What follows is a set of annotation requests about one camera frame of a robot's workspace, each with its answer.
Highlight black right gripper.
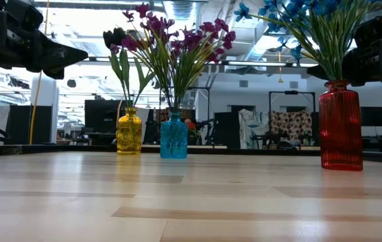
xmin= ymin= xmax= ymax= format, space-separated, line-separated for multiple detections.
xmin=306 ymin=5 xmax=382 ymax=87

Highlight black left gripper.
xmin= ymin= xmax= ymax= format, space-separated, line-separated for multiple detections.
xmin=0 ymin=0 xmax=89 ymax=81

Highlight yellow glass vase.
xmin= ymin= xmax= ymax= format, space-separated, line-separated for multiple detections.
xmin=116 ymin=106 xmax=143 ymax=156

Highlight large black monitor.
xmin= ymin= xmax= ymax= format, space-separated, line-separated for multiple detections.
xmin=83 ymin=99 xmax=126 ymax=134

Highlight blue glass vase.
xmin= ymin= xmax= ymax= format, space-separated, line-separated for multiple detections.
xmin=159 ymin=112 xmax=188 ymax=159

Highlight white and teal cloth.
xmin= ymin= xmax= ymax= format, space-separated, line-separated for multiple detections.
xmin=237 ymin=108 xmax=270 ymax=149

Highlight red glass vase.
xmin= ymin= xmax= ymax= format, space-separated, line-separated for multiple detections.
xmin=318 ymin=79 xmax=364 ymax=171

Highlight brown patterned quilt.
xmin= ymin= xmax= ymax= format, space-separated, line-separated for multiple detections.
xmin=270 ymin=110 xmax=313 ymax=146

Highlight black partition panels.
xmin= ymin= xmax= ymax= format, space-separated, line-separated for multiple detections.
xmin=7 ymin=105 xmax=53 ymax=145

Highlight long yellow cable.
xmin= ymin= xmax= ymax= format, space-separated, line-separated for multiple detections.
xmin=28 ymin=0 xmax=50 ymax=146

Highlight black frame stand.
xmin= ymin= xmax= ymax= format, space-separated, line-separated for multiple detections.
xmin=268 ymin=89 xmax=316 ymax=114

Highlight blue artificial flower bunch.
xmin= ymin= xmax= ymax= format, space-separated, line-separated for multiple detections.
xmin=311 ymin=0 xmax=382 ymax=81
xmin=233 ymin=1 xmax=336 ymax=81
xmin=258 ymin=0 xmax=350 ymax=81

